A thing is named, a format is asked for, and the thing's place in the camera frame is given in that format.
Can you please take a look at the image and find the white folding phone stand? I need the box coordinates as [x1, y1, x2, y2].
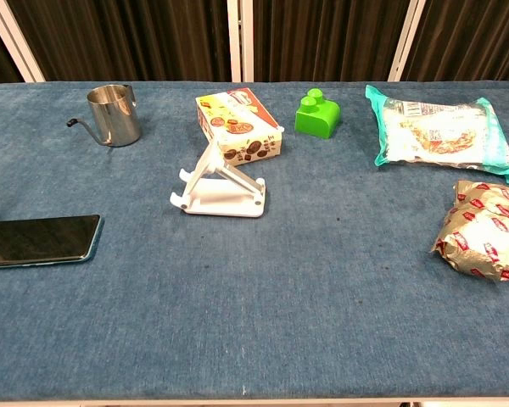
[169, 138, 267, 219]

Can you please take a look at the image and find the teal-edged clear snack bag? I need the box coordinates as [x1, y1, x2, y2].
[365, 84, 509, 184]

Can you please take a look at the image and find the dark pleated curtain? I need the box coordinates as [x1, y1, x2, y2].
[0, 0, 509, 89]

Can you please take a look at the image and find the stainless steel gooseneck pitcher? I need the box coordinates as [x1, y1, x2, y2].
[65, 84, 143, 148]

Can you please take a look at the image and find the cream cookie box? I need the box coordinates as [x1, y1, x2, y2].
[195, 86, 286, 166]

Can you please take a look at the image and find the green toy building block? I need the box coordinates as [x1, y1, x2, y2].
[294, 87, 343, 141]

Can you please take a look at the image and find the gold and red foil package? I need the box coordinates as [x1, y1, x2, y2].
[430, 180, 509, 283]

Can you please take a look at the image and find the white frame post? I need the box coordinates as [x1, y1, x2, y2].
[388, 0, 428, 82]
[227, 0, 255, 83]
[0, 0, 47, 83]

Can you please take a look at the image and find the black smartphone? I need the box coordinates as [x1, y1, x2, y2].
[0, 214, 102, 270]

